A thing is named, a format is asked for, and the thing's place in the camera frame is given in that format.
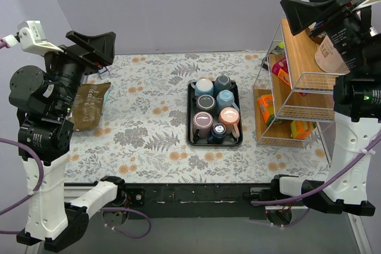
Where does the blue white mug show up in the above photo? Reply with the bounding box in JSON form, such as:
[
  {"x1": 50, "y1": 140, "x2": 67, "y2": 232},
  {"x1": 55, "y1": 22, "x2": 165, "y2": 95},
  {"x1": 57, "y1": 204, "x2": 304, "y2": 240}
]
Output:
[{"x1": 190, "y1": 79, "x2": 214, "y2": 96}]

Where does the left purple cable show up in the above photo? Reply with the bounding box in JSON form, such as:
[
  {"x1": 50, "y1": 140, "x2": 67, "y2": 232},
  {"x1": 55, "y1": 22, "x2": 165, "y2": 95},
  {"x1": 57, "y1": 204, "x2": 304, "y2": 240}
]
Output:
[{"x1": 0, "y1": 38, "x2": 152, "y2": 239}]

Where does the wrapped white toilet roll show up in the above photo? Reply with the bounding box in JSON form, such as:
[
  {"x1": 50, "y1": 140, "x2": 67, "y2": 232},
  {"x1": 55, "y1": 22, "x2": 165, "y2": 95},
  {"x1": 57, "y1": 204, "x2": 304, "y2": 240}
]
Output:
[{"x1": 315, "y1": 36, "x2": 349, "y2": 74}]

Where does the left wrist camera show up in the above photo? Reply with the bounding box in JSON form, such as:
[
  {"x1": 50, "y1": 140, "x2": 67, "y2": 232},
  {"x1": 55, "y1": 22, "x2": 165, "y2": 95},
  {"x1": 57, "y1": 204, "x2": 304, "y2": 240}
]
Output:
[{"x1": 17, "y1": 20, "x2": 64, "y2": 57}]

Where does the pink orange box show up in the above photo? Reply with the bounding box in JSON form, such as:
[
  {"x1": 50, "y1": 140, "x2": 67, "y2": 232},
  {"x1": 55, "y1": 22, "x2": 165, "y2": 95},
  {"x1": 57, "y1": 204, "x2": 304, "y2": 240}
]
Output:
[{"x1": 268, "y1": 54, "x2": 292, "y2": 93}]

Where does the purple mug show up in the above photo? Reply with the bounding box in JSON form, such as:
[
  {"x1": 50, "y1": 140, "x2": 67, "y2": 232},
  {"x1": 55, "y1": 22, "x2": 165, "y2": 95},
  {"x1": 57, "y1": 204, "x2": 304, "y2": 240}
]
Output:
[{"x1": 192, "y1": 112, "x2": 214, "y2": 142}]

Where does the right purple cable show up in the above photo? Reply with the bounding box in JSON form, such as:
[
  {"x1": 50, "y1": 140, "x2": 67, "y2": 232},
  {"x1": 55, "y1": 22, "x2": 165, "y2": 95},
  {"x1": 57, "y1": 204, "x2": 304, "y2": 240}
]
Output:
[{"x1": 251, "y1": 134, "x2": 381, "y2": 228}]

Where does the floral table mat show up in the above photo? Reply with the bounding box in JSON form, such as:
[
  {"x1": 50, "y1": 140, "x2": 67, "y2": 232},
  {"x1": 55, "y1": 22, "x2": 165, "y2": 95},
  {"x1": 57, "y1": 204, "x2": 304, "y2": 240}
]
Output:
[{"x1": 64, "y1": 52, "x2": 329, "y2": 183}]

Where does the brown snack bag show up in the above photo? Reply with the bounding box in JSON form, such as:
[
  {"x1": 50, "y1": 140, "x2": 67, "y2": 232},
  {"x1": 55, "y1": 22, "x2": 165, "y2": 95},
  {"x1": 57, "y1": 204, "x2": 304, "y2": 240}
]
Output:
[{"x1": 70, "y1": 82, "x2": 111, "y2": 131}]

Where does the orange green box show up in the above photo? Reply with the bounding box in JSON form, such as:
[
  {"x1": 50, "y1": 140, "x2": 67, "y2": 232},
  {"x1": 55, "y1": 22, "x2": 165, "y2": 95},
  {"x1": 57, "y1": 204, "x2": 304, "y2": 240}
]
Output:
[{"x1": 256, "y1": 94, "x2": 286, "y2": 126}]

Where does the purple cable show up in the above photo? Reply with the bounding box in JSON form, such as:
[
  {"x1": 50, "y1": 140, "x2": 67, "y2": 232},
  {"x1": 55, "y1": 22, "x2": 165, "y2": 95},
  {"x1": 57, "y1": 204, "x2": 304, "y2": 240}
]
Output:
[
  {"x1": 0, "y1": 38, "x2": 152, "y2": 239},
  {"x1": 251, "y1": 134, "x2": 381, "y2": 228}
]

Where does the dark blue mug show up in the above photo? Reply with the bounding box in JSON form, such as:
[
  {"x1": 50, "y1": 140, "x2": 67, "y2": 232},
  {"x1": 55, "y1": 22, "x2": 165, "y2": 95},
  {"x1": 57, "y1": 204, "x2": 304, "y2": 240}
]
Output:
[{"x1": 207, "y1": 123, "x2": 226, "y2": 145}]

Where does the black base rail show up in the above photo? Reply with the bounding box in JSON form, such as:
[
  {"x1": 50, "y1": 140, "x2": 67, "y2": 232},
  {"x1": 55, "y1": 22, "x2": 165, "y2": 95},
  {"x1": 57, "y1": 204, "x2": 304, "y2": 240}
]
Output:
[{"x1": 64, "y1": 182, "x2": 310, "y2": 221}]

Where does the pink mug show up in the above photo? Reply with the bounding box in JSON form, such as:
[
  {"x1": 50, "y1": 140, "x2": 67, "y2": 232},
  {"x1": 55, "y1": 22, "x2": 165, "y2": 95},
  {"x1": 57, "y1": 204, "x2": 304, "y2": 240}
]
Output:
[{"x1": 218, "y1": 107, "x2": 241, "y2": 139}]

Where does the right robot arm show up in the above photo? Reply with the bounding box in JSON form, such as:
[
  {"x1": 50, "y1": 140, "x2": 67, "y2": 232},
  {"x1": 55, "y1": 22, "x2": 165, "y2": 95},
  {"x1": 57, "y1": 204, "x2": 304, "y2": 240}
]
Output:
[{"x1": 252, "y1": 0, "x2": 380, "y2": 217}]

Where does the light blue faceted mug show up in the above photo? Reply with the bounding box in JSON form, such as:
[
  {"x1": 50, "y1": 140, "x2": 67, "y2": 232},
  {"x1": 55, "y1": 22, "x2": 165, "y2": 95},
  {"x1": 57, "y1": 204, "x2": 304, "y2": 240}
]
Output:
[{"x1": 216, "y1": 90, "x2": 240, "y2": 113}]

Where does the dark grey mug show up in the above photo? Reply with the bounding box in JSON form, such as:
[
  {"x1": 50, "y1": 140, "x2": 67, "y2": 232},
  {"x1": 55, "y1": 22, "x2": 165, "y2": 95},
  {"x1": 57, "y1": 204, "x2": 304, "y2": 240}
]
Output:
[{"x1": 192, "y1": 95, "x2": 216, "y2": 114}]

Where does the yellow orange box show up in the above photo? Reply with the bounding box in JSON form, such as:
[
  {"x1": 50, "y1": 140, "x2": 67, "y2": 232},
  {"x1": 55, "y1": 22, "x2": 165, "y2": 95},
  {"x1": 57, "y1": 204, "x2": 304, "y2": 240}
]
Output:
[{"x1": 290, "y1": 120, "x2": 316, "y2": 140}]

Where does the dark teal mug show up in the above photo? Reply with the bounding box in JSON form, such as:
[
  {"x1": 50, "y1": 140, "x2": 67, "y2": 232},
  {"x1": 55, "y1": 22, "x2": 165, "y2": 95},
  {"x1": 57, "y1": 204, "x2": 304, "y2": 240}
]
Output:
[{"x1": 214, "y1": 75, "x2": 233, "y2": 93}]

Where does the wire wooden shelf rack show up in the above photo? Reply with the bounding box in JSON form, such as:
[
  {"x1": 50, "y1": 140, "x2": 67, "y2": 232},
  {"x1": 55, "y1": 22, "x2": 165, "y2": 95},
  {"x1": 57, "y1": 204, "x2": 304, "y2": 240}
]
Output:
[{"x1": 254, "y1": 18, "x2": 338, "y2": 148}]

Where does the black tray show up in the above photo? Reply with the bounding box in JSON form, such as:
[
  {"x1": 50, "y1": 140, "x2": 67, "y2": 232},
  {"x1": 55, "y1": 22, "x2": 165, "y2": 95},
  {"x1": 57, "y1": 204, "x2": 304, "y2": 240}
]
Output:
[{"x1": 186, "y1": 79, "x2": 243, "y2": 147}]

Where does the small purple white box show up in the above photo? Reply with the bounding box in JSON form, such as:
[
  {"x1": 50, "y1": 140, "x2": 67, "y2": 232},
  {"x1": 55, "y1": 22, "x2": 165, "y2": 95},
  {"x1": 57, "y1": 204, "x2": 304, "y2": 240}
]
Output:
[{"x1": 98, "y1": 67, "x2": 111, "y2": 78}]

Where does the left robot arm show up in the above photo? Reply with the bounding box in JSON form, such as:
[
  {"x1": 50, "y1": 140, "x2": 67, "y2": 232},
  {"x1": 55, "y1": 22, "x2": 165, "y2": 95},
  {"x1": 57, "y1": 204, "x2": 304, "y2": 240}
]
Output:
[{"x1": 9, "y1": 27, "x2": 127, "y2": 253}]

